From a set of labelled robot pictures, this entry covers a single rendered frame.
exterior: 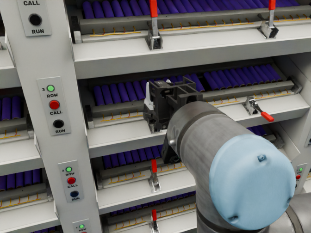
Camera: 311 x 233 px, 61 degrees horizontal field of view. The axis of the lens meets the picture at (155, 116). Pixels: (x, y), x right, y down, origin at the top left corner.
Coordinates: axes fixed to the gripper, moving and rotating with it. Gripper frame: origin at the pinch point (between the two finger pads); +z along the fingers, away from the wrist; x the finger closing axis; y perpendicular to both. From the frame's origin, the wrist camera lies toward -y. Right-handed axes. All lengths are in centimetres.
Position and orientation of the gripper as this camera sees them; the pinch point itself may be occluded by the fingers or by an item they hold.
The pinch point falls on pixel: (154, 100)
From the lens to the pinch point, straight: 59.9
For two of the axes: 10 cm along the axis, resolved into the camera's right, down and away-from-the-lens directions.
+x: -9.5, 1.6, -2.6
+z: -3.0, -3.6, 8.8
